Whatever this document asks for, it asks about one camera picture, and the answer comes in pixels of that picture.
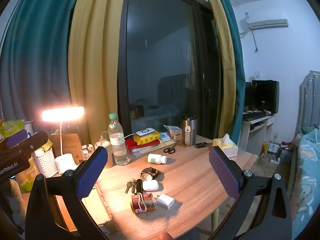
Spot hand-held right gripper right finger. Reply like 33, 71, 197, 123
209, 146, 293, 240

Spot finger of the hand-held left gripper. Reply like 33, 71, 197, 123
0, 129, 28, 148
0, 131, 49, 160

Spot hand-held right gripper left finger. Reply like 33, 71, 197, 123
25, 146, 108, 240

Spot cardboard tray box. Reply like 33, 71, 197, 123
56, 180, 120, 234

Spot key bunch with black fob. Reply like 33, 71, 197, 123
125, 178, 143, 195

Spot wristwatch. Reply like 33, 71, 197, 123
140, 167, 162, 182

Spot white earbuds case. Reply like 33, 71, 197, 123
142, 179, 160, 191

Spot red tin can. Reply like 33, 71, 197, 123
131, 192, 155, 214

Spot white charger plug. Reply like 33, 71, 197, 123
156, 193, 175, 209

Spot white pill bottle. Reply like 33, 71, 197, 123
147, 153, 167, 165

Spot person's left forearm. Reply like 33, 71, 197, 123
0, 179, 25, 233

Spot green wrapped paper cup pack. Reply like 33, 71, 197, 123
0, 119, 39, 193

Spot yellow sponge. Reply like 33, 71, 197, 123
41, 140, 53, 153

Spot white plastic basket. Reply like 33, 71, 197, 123
32, 148, 58, 178

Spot yellow tissue box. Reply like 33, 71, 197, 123
212, 134, 239, 158

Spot stack of brown paper cups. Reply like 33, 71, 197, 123
94, 141, 114, 169

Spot brown closed cardboard box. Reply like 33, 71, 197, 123
50, 132, 84, 165

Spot white desk lamp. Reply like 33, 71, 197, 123
42, 106, 85, 174

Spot clear water bottle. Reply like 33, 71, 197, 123
108, 113, 129, 166

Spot red book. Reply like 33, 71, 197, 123
125, 138, 160, 152

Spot steel tumbler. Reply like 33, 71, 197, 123
181, 115, 198, 147

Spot white computer desk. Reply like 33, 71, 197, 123
241, 114, 275, 153

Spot black scissors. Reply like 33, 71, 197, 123
163, 142, 177, 154

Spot black keyboard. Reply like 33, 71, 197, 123
243, 114, 266, 121

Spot yellow wipes pack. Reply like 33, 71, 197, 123
134, 132, 161, 145

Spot white paper packet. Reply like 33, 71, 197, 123
164, 125, 183, 135

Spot pale yellow folder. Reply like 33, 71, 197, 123
130, 141, 177, 155

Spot teal printed bedding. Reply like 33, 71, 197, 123
290, 127, 320, 240

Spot black computer monitor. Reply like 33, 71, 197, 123
251, 80, 280, 114

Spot teal curtain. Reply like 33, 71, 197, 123
215, 0, 247, 138
0, 0, 84, 140

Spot yellow curtain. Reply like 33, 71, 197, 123
67, 0, 129, 145
204, 0, 237, 140

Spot grey padded headboard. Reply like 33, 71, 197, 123
299, 70, 320, 135

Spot dark glass sliding door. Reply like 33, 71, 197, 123
117, 0, 223, 140

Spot white air conditioner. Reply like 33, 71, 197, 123
240, 18, 288, 30

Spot white wireless charger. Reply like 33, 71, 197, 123
136, 129, 155, 138

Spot air conditioner hose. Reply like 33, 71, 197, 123
251, 29, 258, 53

